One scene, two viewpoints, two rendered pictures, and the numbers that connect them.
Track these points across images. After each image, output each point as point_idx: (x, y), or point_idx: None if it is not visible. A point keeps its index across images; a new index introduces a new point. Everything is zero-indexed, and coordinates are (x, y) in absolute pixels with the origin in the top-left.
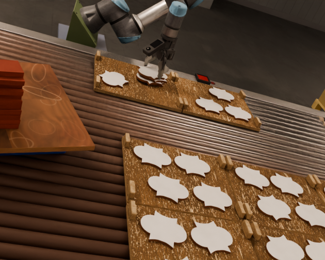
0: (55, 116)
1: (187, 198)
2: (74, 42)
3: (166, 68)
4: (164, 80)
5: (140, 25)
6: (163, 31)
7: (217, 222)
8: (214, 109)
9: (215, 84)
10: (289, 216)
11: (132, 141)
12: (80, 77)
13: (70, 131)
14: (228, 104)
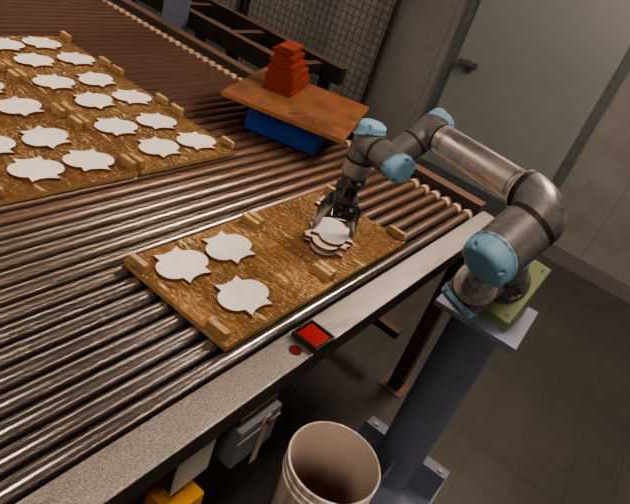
0: (265, 100)
1: (135, 121)
2: None
3: (319, 218)
4: (309, 234)
5: (460, 271)
6: (357, 165)
7: (96, 112)
8: (215, 242)
9: (288, 352)
10: (22, 132)
11: (225, 149)
12: None
13: (244, 94)
14: (209, 271)
